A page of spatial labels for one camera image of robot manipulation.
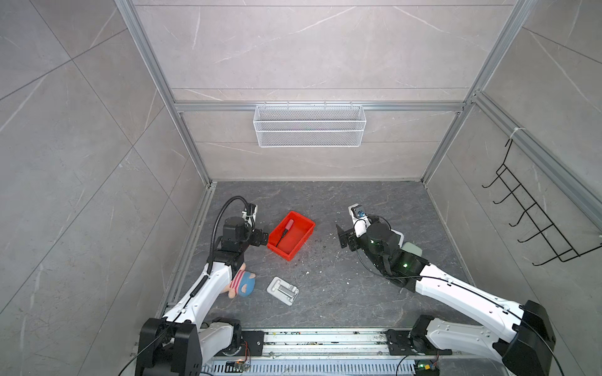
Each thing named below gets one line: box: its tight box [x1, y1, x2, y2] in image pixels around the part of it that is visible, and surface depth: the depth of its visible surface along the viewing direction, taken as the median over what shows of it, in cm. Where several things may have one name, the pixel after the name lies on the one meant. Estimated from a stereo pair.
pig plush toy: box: [220, 262, 257, 299], surface depth 81 cm
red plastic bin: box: [266, 210, 316, 262], surface depth 100 cm
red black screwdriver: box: [275, 219, 295, 248], surface depth 103 cm
